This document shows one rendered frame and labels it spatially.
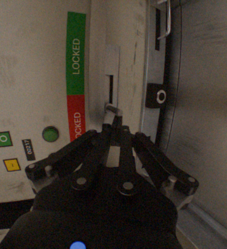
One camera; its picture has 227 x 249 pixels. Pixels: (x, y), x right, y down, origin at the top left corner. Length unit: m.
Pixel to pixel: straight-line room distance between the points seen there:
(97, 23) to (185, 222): 0.46
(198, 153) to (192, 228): 0.18
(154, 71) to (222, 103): 0.17
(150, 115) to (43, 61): 0.27
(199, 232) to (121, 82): 0.40
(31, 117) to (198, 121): 0.35
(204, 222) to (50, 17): 0.55
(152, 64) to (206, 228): 0.42
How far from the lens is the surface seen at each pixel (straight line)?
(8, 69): 0.25
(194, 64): 0.31
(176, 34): 0.37
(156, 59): 0.32
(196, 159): 0.32
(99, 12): 0.24
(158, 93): 0.29
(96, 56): 0.21
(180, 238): 0.50
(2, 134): 0.28
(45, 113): 0.24
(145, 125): 0.32
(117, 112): 0.21
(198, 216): 0.39
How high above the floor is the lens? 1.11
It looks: 24 degrees down
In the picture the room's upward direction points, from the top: 96 degrees counter-clockwise
